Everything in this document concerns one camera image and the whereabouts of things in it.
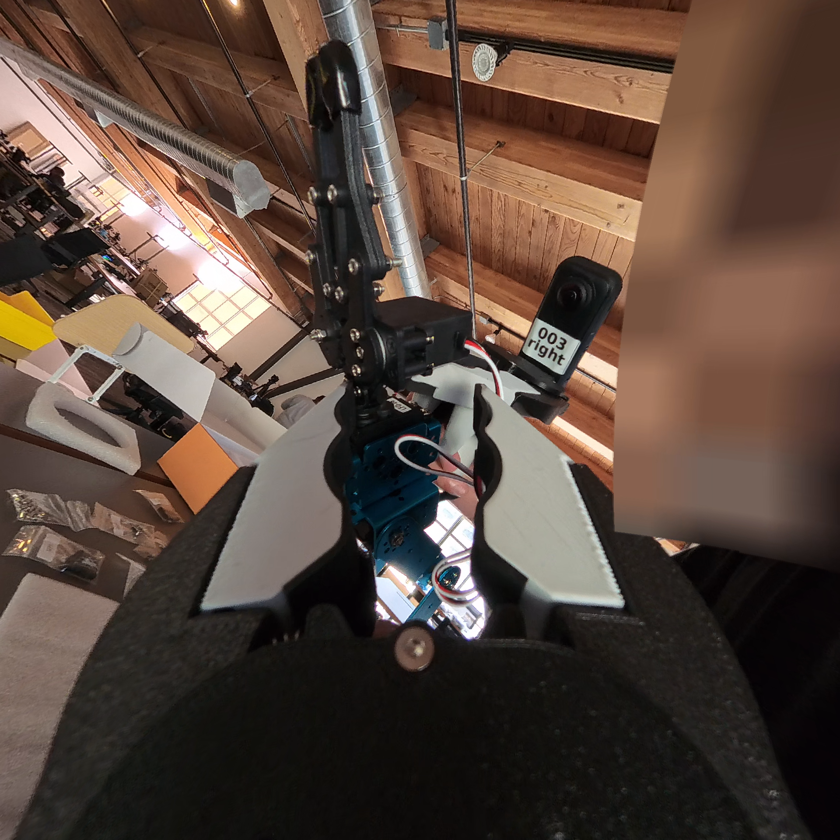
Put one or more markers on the thin ceiling rod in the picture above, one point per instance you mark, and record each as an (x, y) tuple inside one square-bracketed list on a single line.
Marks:
[(463, 164)]

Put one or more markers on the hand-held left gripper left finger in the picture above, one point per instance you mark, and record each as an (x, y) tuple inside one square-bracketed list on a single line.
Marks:
[(275, 525)]

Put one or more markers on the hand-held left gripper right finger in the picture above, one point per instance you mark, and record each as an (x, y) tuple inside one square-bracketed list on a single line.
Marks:
[(544, 518)]

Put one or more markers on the person's dark shirt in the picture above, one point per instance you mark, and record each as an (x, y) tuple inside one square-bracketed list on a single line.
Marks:
[(787, 656)]

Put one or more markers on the grey junction box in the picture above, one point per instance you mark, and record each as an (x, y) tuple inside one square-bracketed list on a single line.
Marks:
[(438, 33)]

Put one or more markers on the light wood panel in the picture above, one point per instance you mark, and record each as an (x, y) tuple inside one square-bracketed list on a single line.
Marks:
[(111, 321)]

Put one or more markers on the white metal stand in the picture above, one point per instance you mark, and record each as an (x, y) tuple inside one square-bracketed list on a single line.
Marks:
[(98, 367)]

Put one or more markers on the ceiling track spot lamp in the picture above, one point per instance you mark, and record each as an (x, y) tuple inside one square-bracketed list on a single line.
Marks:
[(487, 60)]

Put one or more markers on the blue and black toy robot arm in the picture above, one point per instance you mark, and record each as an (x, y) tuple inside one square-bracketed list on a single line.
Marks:
[(341, 282)]

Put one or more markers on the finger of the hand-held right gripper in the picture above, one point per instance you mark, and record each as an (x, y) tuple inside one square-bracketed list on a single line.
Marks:
[(463, 426), (453, 384)]

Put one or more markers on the yellow plastic bin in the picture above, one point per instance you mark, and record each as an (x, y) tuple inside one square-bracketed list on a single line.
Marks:
[(26, 328)]

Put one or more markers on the orange cardboard box white lid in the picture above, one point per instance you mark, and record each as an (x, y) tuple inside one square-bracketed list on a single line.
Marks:
[(197, 466)]

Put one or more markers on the person's right hand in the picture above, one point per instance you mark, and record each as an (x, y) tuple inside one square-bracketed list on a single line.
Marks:
[(454, 487)]

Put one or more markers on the group of small parts bags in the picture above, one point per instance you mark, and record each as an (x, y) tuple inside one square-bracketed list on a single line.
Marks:
[(52, 551)]

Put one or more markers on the white foam sheet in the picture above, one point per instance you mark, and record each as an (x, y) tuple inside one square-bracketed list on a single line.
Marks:
[(46, 689)]

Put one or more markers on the silver air duct capped end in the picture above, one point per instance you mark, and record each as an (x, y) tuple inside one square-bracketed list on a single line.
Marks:
[(164, 141)]

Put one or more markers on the white foam frame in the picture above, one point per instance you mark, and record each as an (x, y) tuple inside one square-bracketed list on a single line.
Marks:
[(46, 420)]

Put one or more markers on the gridded glass window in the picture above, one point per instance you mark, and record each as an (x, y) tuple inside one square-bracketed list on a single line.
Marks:
[(223, 315)]

